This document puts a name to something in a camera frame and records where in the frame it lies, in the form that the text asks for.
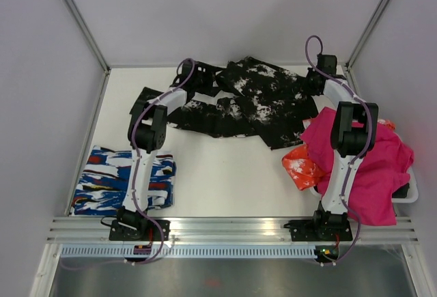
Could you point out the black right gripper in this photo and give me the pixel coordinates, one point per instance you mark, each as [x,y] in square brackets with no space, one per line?
[304,86]

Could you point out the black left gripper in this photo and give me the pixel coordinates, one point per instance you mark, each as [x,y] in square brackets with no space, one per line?
[209,74]

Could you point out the black white splattered trousers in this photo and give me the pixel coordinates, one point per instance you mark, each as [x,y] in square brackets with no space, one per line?
[255,99]

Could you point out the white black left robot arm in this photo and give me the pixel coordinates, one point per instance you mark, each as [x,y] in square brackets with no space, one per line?
[146,134]

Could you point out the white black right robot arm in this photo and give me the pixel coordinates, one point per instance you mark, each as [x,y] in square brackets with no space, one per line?
[353,134]

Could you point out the blue white patterned folded trousers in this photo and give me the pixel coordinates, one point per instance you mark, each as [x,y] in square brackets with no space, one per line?
[103,183]

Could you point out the orange white garment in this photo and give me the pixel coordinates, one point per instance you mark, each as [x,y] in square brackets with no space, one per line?
[303,171]

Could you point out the pink garment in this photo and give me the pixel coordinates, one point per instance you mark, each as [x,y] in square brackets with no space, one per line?
[389,153]

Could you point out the white laundry basket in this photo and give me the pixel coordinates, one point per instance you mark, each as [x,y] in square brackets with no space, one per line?
[408,194]

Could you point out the right aluminium frame post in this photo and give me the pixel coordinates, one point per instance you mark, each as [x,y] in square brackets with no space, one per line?
[367,32]

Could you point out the aluminium frame post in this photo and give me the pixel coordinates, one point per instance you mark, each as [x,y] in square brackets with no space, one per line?
[87,34]
[367,32]

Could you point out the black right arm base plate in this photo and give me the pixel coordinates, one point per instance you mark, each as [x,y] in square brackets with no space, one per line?
[300,230]

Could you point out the left aluminium frame post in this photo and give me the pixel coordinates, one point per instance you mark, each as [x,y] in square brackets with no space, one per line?
[87,34]

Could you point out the aluminium mounting rail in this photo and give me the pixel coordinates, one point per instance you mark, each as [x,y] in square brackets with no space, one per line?
[210,230]

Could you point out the white slotted cable duct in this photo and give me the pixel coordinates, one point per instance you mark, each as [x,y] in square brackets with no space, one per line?
[191,251]

